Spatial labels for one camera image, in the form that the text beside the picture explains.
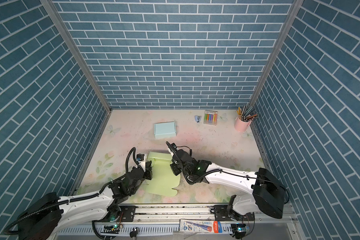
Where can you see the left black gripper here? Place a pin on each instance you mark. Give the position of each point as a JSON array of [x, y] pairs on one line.
[[148, 170]]

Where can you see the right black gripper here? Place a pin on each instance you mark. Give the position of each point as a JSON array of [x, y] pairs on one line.
[[173, 166]]

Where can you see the light green paper box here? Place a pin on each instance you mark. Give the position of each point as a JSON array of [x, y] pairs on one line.
[[163, 180]]

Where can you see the light blue paper box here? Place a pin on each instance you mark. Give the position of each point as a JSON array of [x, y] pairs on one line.
[[165, 130]]

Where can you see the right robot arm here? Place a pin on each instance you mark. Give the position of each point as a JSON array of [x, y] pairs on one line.
[[263, 191]]

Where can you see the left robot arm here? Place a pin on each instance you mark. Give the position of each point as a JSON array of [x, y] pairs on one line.
[[52, 214]]

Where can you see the red white blue package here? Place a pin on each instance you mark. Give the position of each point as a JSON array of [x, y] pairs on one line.
[[195, 226]]

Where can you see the coloured marker pack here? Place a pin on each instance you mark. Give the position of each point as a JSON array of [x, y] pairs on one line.
[[211, 117]]

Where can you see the pink pencil cup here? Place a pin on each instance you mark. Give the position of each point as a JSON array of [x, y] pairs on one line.
[[241, 126]]

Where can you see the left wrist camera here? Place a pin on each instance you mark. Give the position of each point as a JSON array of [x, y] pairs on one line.
[[141, 161]]

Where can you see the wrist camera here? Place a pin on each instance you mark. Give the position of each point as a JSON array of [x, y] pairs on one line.
[[141, 161], [173, 150]]

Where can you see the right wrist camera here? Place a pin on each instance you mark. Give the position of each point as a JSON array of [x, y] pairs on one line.
[[173, 150]]

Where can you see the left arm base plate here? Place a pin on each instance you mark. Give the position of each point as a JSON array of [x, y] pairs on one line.
[[120, 214]]

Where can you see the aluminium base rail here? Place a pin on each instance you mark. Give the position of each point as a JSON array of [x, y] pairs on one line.
[[164, 220]]

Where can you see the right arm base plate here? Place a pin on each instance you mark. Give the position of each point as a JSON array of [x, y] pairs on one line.
[[226, 213]]

